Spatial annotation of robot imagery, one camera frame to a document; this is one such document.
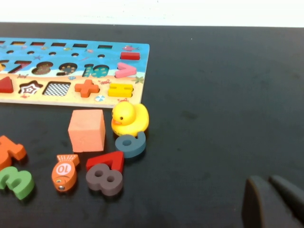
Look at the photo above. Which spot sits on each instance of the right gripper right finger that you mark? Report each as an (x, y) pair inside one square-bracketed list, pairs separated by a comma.
[(292, 197)]

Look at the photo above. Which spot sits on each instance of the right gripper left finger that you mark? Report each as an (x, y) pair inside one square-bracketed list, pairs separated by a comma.
[(259, 209)]

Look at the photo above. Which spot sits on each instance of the grey-blue number piece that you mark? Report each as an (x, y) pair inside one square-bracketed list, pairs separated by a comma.
[(135, 148)]

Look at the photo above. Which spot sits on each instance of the red number seven piece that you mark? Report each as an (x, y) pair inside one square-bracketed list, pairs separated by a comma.
[(114, 159)]

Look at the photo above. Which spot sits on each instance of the brown number eight piece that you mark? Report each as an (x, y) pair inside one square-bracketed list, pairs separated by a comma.
[(92, 183)]

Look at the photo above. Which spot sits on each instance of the yellow equals piece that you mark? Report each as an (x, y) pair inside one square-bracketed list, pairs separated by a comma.
[(114, 90)]

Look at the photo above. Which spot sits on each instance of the pink greater-than piece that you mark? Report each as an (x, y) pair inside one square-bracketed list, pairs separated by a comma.
[(131, 70)]

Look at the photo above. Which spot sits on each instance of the red minus piece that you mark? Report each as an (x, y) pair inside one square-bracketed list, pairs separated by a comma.
[(130, 55)]

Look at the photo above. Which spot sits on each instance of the orange plus piece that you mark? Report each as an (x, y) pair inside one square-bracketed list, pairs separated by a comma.
[(86, 88)]

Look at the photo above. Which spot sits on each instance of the wooden number shape puzzle board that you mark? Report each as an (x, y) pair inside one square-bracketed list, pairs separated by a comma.
[(111, 51)]

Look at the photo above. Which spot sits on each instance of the green number three piece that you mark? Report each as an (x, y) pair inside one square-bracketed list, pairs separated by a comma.
[(23, 187)]

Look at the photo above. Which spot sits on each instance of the red triangle piece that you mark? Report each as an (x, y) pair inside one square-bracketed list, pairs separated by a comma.
[(6, 86)]

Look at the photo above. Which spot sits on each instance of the yellow rubber duck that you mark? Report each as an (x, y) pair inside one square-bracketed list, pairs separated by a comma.
[(130, 118)]

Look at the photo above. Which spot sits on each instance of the salmon orange cube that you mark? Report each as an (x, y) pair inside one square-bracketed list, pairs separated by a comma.
[(86, 133)]

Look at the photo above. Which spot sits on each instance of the orange wooden fish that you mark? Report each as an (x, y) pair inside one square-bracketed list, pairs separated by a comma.
[(69, 181)]

